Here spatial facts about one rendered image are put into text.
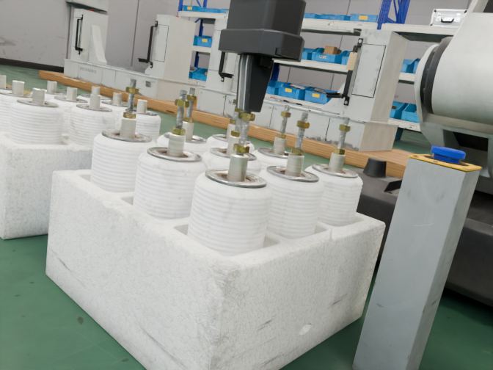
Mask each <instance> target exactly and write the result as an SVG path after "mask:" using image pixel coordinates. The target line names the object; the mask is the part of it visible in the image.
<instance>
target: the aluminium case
mask: <svg viewBox="0 0 493 370"><path fill-rule="evenodd" d="M467 11H468V10H453V9H434V11H433V14H432V16H431V22H430V25H429V26H446V27H460V26H461V23H462V21H463V20H464V16H465V15H466V13H467Z"/></svg>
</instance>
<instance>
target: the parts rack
mask: <svg viewBox="0 0 493 370"><path fill-rule="evenodd" d="M381 1H382V0H381ZM391 2H392V0H383V1H382V3H381V5H380V7H381V9H380V12H379V15H378V17H379V18H377V19H378V21H376V22H377V24H376V23H374V22H361V21H337V20H324V19H312V18H303V22H302V25H313V26H333V27H343V28H354V29H356V30H357V31H356V30H355V31H354V33H350V32H332V31H322V30H312V29H302V30H301V32H312V33H321V34H331V35H348V36H357V37H360V35H361V31H362V29H375V28H376V29H377V30H387V31H393V32H395V33H397V34H398V35H400V36H402V37H404V38H406V39H407V40H410V41H419V42H428V43H440V42H441V39H445V38H446V37H453V36H454V35H455V33H456V32H457V31H458V29H459V27H446V26H423V25H410V24H404V23H405V20H406V14H407V11H408V8H409V2H410V0H401V2H400V0H398V13H397V9H396V4H395V0H393V3H394V8H395V16H396V21H394V20H392V19H390V18H388V15H389V11H390V5H391ZM182 9H183V0H179V6H178V16H179V18H181V16H185V17H195V18H198V19H197V20H196V21H195V23H196V22H198V20H200V19H201V21H200V30H199V36H200V37H201V36H202V33H203V27H204V25H205V24H215V22H216V18H221V19H227V17H228V14H226V13H213V12H189V11H182ZM387 22H389V23H387ZM192 51H196V57H195V62H194V66H195V67H197V68H198V62H199V57H200V55H201V54H204V55H211V48H208V47H202V46H193V48H192ZM281 66H286V67H292V68H301V69H307V70H316V71H322V72H327V73H337V74H343V75H347V73H348V70H346V66H347V65H339V64H333V63H327V62H316V61H310V60H304V59H302V60H301V62H288V61H279V60H275V61H274V66H273V70H272V73H271V78H270V80H274V81H277V80H278V76H279V71H280V67H281ZM188 82H191V83H195V84H202V85H203V87H205V86H206V81H200V80H196V79H188ZM398 82H399V83H404V84H413V85H415V74H413V73H402V72H401V73H400V76H399V80H398ZM271 96H275V97H278V98H284V99H286V100H289V101H294V102H297V103H301V104H304V105H308V106H314V107H318V108H322V109H323V104H316V103H311V102H307V101H301V100H296V99H292V98H286V97H282V96H278V95H271V94H267V93H266V95H265V97H271ZM388 123H392V124H396V125H399V127H401V128H407V129H411V130H415V131H420V124H419V123H413V122H409V121H404V120H400V119H394V118H390V117H389V120H388Z"/></svg>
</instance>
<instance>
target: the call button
mask: <svg viewBox="0 0 493 370"><path fill-rule="evenodd" d="M431 152H432V153H433V154H434V155H433V158H435V159H438V160H442V161H445V162H452V163H457V164H459V163H460V161H461V159H464V158H465V156H466V153H465V152H464V151H460V150H456V149H452V148H445V147H441V146H433V147H432V148H431Z"/></svg>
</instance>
